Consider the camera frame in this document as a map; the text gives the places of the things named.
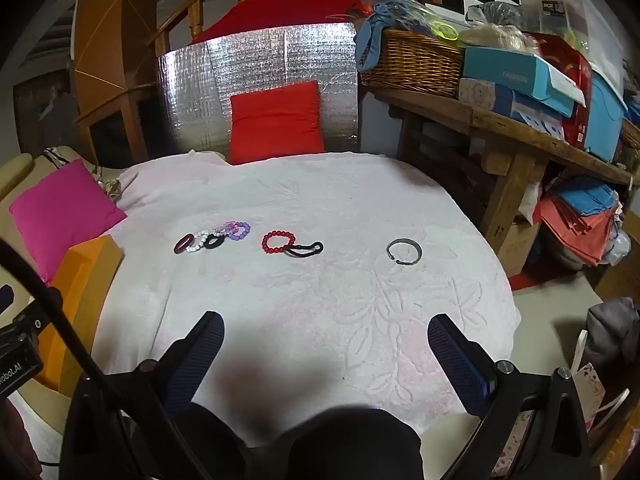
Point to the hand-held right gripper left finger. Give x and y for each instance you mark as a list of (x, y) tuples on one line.
[(202, 350)]

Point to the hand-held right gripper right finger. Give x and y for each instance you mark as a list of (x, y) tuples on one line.
[(457, 360)]

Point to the grey bangle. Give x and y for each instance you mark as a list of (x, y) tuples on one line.
[(405, 240)]

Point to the orange block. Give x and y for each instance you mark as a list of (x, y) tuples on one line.
[(77, 285)]

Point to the cardboard box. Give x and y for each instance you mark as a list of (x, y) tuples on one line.
[(520, 247)]

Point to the floral paper bag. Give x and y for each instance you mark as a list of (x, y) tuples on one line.
[(590, 385)]

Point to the pink pillow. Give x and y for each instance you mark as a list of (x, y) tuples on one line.
[(60, 215)]

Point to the grey cloth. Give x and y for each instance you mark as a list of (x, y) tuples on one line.
[(612, 330)]

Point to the stack of red blue bags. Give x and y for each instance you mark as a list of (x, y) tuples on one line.
[(575, 220)]

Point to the beige sofa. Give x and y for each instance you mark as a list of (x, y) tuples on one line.
[(20, 170)]

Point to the white embossed blanket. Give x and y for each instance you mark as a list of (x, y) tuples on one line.
[(325, 200)]

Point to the red pillow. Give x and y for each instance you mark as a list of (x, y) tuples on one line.
[(277, 125)]

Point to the wooden bench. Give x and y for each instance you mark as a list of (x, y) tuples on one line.
[(500, 125)]

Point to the silver insulation sheet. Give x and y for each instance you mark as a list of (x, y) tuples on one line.
[(200, 90)]

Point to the white patterned box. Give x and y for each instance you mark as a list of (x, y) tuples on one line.
[(482, 95)]

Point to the large blue box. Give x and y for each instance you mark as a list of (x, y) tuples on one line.
[(605, 115)]

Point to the teal shoe box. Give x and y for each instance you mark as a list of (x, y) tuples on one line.
[(510, 70)]

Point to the wicker basket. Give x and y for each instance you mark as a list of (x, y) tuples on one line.
[(410, 65)]

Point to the red gift bag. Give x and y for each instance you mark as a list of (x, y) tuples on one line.
[(570, 75)]

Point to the wooden round board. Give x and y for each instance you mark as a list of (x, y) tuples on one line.
[(115, 35)]

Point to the blue cloth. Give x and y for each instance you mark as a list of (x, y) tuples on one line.
[(372, 40)]

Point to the large red cloth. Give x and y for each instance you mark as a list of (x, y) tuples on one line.
[(280, 5)]

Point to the clear plastic bag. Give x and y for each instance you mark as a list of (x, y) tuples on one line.
[(395, 2)]

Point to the white paper bag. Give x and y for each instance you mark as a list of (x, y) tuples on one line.
[(547, 7)]

